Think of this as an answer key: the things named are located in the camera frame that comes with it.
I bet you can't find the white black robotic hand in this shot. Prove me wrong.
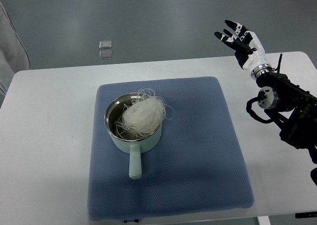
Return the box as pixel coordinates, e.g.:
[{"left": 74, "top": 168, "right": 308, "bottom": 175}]
[{"left": 214, "top": 20, "right": 272, "bottom": 80}]

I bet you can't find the white vermicelli bundle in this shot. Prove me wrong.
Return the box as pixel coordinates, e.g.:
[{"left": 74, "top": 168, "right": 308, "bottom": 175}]
[{"left": 114, "top": 88, "right": 175, "bottom": 140}]

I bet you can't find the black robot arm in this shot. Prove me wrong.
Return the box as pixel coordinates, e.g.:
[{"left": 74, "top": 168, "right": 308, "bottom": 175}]
[{"left": 246, "top": 55, "right": 317, "bottom": 164}]

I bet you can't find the mint green steel pot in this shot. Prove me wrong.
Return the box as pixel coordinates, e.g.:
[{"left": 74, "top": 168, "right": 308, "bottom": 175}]
[{"left": 105, "top": 93, "right": 162, "bottom": 179}]

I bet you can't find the blue quilted mat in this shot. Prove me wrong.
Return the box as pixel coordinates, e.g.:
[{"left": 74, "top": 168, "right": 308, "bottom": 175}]
[{"left": 88, "top": 76, "right": 254, "bottom": 221}]

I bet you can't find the upper metal floor plate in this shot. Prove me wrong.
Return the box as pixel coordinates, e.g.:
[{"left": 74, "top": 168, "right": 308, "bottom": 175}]
[{"left": 99, "top": 40, "right": 112, "bottom": 49}]

